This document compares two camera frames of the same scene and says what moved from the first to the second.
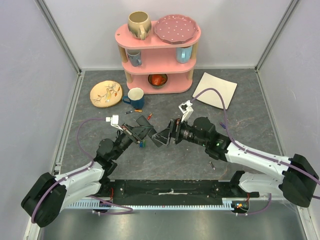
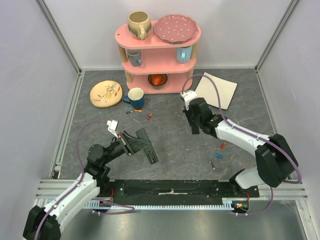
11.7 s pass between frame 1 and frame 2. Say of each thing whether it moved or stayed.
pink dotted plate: stayed
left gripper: moved
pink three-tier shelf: stayed
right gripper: moved
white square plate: stayed
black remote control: moved
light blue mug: stayed
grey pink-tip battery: stayed
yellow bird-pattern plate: stayed
